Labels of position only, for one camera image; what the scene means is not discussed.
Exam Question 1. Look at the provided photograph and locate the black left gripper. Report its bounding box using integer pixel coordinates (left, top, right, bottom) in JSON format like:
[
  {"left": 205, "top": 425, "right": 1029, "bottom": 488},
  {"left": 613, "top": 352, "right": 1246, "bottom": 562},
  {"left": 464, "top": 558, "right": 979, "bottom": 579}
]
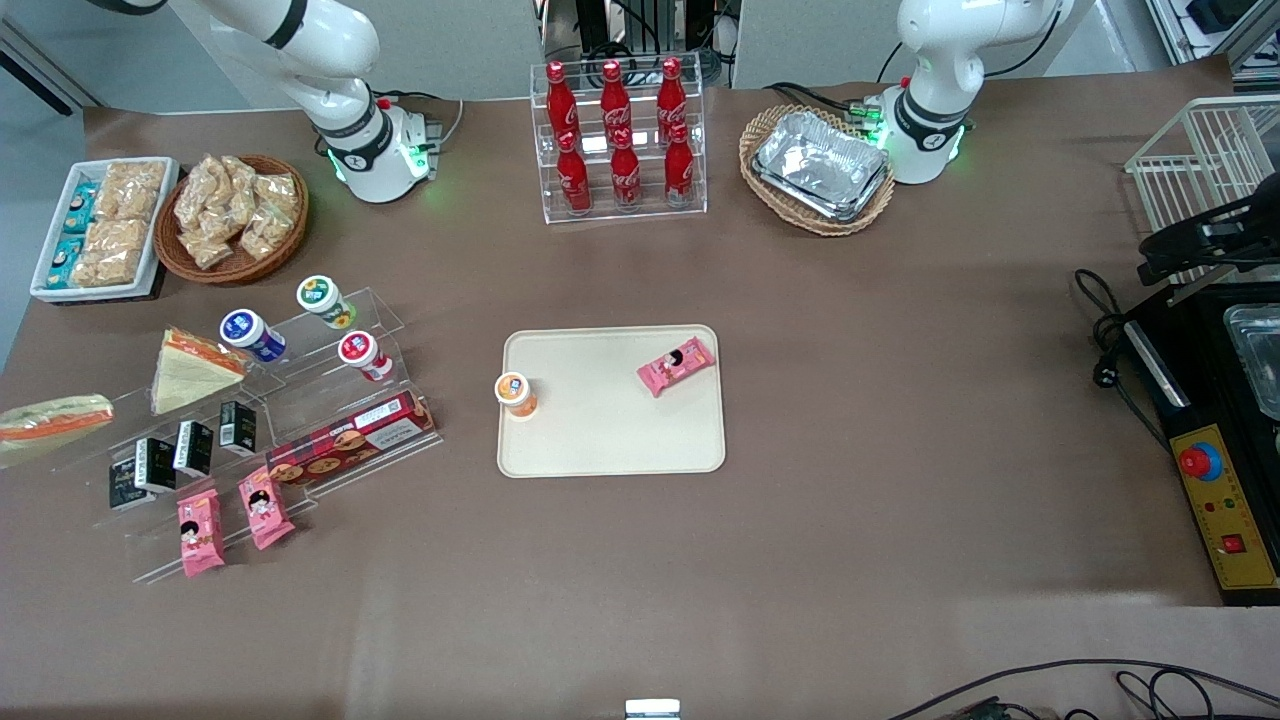
[{"left": 1138, "top": 190, "right": 1280, "bottom": 289}]

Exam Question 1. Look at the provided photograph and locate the aluminium foil tray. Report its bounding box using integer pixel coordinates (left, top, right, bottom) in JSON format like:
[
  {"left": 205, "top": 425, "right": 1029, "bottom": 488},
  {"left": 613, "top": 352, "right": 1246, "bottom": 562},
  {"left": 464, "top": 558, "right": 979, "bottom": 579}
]
[{"left": 750, "top": 110, "right": 891, "bottom": 223}]

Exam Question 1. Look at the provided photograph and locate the clear bag of crackers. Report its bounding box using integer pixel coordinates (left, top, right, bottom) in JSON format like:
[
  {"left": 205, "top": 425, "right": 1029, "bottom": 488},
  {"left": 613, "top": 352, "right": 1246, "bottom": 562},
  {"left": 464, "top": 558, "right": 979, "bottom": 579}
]
[
  {"left": 237, "top": 205, "right": 296, "bottom": 261},
  {"left": 255, "top": 173, "right": 301, "bottom": 216},
  {"left": 180, "top": 228, "right": 236, "bottom": 271},
  {"left": 173, "top": 158, "right": 229, "bottom": 239},
  {"left": 222, "top": 155, "right": 263, "bottom": 233}
]

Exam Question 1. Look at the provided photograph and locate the silver machine handle bar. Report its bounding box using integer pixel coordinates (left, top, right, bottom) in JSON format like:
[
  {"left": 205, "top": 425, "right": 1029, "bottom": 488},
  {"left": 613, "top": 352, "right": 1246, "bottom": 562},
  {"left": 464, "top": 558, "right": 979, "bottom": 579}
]
[{"left": 1125, "top": 320, "right": 1191, "bottom": 409}]

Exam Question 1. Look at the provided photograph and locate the flat pack of crackers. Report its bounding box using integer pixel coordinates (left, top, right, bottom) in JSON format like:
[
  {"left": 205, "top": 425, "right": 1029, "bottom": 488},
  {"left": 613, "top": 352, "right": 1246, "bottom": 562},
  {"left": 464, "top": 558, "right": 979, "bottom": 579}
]
[
  {"left": 97, "top": 160, "right": 166, "bottom": 223},
  {"left": 70, "top": 218, "right": 151, "bottom": 289}
]

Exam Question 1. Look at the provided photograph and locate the clear acrylic stepped shelf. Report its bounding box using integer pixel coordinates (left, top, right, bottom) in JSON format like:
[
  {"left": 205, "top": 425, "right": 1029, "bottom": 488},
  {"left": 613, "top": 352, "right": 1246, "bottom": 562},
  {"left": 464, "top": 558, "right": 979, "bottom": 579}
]
[{"left": 45, "top": 288, "right": 442, "bottom": 586}]

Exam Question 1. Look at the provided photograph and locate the black loose cable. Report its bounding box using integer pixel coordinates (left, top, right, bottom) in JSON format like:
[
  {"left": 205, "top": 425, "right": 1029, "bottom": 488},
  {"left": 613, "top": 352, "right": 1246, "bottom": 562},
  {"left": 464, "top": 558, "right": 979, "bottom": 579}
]
[{"left": 885, "top": 658, "right": 1280, "bottom": 720}]

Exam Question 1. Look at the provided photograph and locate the black power cable with plug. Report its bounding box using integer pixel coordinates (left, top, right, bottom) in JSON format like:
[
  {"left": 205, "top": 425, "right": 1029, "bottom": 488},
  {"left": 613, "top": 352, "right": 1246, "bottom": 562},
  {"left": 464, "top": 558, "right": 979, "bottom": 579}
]
[{"left": 1073, "top": 268, "right": 1171, "bottom": 451}]

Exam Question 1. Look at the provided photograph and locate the black equipment rack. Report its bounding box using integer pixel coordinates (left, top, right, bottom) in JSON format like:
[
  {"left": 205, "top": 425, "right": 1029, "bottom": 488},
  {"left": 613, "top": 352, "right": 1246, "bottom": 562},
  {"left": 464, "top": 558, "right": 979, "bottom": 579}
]
[{"left": 540, "top": 0, "right": 741, "bottom": 86}]

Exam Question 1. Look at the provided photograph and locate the small black drink carton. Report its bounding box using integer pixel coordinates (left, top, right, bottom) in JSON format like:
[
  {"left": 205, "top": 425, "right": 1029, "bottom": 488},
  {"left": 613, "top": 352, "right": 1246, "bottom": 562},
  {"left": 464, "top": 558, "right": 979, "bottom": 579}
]
[
  {"left": 135, "top": 437, "right": 179, "bottom": 493},
  {"left": 108, "top": 458, "right": 151, "bottom": 512},
  {"left": 174, "top": 420, "right": 214, "bottom": 478},
  {"left": 219, "top": 400, "right": 258, "bottom": 457}
]

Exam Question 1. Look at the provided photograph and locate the black sealing machine yellow panel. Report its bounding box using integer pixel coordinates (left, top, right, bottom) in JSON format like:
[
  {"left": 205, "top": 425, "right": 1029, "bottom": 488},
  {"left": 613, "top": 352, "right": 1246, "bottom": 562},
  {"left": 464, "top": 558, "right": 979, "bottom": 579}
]
[{"left": 1120, "top": 280, "right": 1280, "bottom": 608}]

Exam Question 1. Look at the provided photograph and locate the red cola bottle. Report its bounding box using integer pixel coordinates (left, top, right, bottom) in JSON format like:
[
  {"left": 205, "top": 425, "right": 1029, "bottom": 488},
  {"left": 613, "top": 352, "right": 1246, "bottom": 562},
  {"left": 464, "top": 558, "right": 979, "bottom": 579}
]
[
  {"left": 545, "top": 62, "right": 579, "bottom": 136},
  {"left": 664, "top": 122, "right": 695, "bottom": 206},
  {"left": 657, "top": 57, "right": 688, "bottom": 131},
  {"left": 610, "top": 130, "right": 642, "bottom": 209},
  {"left": 557, "top": 130, "right": 593, "bottom": 213},
  {"left": 600, "top": 60, "right": 633, "bottom": 136}
]

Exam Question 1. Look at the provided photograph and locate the clear acrylic bottle rack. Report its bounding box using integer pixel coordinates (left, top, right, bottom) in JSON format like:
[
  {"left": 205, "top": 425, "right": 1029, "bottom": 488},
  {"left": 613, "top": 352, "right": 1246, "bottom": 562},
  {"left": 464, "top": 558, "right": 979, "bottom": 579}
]
[{"left": 530, "top": 58, "right": 708, "bottom": 224}]

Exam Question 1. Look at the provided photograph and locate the light wicker basket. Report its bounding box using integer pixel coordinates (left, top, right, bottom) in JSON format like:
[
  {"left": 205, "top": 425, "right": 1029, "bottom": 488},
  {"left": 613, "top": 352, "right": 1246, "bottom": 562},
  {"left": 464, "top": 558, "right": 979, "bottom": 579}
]
[{"left": 739, "top": 104, "right": 896, "bottom": 237}]

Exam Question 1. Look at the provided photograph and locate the red cookie box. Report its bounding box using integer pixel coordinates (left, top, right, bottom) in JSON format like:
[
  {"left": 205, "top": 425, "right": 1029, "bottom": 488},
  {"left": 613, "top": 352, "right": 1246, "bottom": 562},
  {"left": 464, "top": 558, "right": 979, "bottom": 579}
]
[{"left": 265, "top": 390, "right": 438, "bottom": 488}]

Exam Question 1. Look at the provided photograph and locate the white wire rack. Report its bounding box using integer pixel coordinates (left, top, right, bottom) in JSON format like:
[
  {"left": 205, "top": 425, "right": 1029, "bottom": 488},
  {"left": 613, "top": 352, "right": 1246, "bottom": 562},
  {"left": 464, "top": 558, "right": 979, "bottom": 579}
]
[{"left": 1125, "top": 95, "right": 1280, "bottom": 286}]

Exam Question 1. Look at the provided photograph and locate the grey metal lever strip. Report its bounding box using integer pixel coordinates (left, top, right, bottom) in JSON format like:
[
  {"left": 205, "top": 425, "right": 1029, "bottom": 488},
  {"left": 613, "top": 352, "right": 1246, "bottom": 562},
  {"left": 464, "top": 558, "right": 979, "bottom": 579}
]
[{"left": 1165, "top": 272, "right": 1236, "bottom": 306}]

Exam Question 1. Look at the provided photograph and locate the pink cartoon snack pack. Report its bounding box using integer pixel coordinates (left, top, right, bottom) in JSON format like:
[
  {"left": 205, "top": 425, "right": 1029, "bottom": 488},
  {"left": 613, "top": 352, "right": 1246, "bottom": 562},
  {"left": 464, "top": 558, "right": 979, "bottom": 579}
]
[
  {"left": 237, "top": 467, "right": 296, "bottom": 550},
  {"left": 637, "top": 337, "right": 717, "bottom": 398},
  {"left": 178, "top": 488, "right": 227, "bottom": 578}
]

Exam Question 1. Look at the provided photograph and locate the clear rectangular food container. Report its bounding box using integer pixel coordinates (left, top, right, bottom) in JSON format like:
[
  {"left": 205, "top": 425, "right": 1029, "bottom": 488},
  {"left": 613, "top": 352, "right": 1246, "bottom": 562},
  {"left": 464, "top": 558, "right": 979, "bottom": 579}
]
[{"left": 1222, "top": 305, "right": 1280, "bottom": 421}]

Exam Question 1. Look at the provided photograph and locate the green-lid yogurt cup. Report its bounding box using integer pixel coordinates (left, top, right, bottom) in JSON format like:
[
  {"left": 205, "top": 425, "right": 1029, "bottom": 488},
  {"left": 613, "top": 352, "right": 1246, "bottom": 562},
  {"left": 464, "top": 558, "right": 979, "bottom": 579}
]
[{"left": 297, "top": 275, "right": 357, "bottom": 330}]

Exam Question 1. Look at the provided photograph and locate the brown wicker basket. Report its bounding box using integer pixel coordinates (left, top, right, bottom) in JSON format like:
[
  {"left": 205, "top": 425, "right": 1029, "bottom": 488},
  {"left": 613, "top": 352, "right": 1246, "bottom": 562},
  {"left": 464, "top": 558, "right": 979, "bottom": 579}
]
[{"left": 155, "top": 153, "right": 309, "bottom": 286}]

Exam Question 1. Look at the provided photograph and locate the orange-lid yogurt cup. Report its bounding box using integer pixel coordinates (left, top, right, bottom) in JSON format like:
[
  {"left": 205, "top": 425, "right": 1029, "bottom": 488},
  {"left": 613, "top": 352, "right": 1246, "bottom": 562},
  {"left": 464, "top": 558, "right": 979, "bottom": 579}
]
[{"left": 495, "top": 372, "right": 539, "bottom": 420}]

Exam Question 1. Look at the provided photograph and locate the beige plastic tray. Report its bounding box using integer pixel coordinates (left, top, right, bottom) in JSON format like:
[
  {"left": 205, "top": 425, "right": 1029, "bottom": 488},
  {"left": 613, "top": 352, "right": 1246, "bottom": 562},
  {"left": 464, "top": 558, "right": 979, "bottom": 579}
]
[{"left": 498, "top": 325, "right": 727, "bottom": 479}]

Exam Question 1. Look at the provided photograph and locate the triangle sandwich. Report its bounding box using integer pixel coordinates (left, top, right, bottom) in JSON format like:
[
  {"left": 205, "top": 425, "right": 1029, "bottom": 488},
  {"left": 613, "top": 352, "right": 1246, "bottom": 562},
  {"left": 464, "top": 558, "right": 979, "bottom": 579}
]
[
  {"left": 0, "top": 394, "right": 115, "bottom": 471},
  {"left": 150, "top": 327, "right": 248, "bottom": 416}
]

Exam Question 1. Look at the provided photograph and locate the blue-lid yogurt cup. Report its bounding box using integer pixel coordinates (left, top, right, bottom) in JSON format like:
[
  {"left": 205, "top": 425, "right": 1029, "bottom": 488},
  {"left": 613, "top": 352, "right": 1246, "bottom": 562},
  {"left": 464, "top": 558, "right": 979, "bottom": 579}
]
[{"left": 220, "top": 309, "right": 288, "bottom": 363}]

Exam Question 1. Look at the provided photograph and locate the teal snack pack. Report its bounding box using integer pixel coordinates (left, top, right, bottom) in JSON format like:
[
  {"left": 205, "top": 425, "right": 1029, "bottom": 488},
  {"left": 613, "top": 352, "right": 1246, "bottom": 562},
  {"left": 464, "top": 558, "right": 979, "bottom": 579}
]
[
  {"left": 48, "top": 237, "right": 86, "bottom": 291},
  {"left": 62, "top": 182, "right": 99, "bottom": 234}
]

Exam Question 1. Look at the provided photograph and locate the white rectangular snack bin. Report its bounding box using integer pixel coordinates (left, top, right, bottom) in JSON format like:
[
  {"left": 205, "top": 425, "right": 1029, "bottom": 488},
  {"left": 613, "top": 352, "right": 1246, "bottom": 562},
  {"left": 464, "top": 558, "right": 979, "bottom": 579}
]
[{"left": 30, "top": 157, "right": 181, "bottom": 303}]

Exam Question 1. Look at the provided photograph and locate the red-lid yogurt cup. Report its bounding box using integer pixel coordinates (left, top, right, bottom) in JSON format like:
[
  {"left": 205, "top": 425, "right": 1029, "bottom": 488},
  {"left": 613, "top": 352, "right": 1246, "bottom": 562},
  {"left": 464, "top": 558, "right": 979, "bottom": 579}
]
[{"left": 338, "top": 330, "right": 394, "bottom": 383}]

